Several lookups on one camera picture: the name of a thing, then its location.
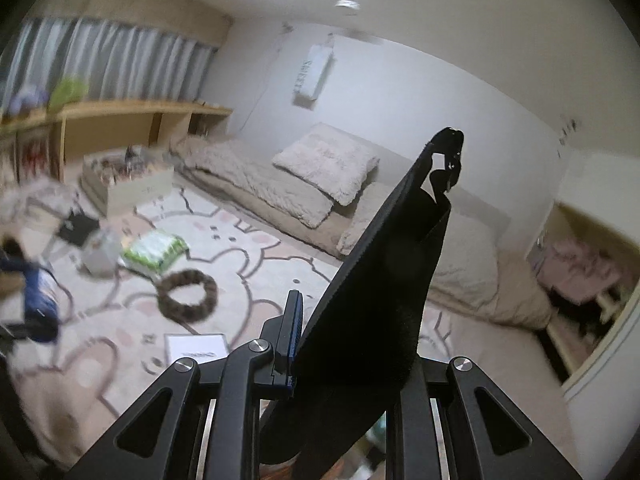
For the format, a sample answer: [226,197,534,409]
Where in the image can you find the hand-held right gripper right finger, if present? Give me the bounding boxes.
[392,352,583,480]

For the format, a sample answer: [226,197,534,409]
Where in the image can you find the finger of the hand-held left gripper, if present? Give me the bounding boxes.
[20,262,63,345]

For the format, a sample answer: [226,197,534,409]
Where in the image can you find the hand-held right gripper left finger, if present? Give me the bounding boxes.
[65,290,306,480]

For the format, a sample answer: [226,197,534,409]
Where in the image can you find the black felt pouch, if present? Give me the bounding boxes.
[260,127,466,466]

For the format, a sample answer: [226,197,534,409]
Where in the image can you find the black box with white top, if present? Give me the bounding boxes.
[165,332,231,366]

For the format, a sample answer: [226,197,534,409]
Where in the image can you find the brown furry headband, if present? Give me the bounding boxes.
[156,269,219,322]

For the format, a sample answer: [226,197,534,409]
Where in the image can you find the translucent plastic jar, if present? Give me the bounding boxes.
[80,227,123,276]

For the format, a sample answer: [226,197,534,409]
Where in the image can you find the printed rug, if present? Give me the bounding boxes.
[0,185,576,471]

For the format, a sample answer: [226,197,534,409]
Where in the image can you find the green wipes pack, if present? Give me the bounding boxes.
[119,230,190,281]

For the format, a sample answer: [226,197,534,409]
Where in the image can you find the beige futon mattress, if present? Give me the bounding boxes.
[175,160,556,331]

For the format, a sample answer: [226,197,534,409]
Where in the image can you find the beige storage box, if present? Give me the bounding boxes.
[80,147,176,218]

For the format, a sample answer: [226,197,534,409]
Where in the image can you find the boxed doll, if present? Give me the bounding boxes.
[17,130,51,181]

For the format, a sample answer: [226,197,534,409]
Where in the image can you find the folded beige blanket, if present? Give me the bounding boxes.
[170,135,336,228]

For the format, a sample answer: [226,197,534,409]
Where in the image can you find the beige pillow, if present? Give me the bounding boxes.
[336,182,501,311]

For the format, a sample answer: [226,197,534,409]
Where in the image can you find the fluffy white pillow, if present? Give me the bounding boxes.
[272,122,380,206]

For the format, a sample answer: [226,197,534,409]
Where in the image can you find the wooden shelf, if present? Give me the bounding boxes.
[0,100,233,186]

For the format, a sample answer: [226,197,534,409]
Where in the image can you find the purple plush toy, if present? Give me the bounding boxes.
[5,85,48,116]

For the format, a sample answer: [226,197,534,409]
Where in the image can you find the green plush toy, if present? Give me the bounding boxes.
[47,75,91,111]

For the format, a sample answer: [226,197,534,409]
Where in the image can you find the pink clothes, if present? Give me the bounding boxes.
[542,237,626,306]

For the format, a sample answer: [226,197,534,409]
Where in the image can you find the wooden rack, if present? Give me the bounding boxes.
[595,285,626,326]

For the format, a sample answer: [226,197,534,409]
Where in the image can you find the closet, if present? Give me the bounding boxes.
[525,200,640,386]

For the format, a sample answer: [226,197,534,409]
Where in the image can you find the grey curtains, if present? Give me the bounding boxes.
[5,17,216,111]

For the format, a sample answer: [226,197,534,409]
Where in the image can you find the beige curtain valance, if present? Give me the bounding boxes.
[35,0,233,48]

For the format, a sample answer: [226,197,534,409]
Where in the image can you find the wall hooks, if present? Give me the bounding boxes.
[557,117,581,146]

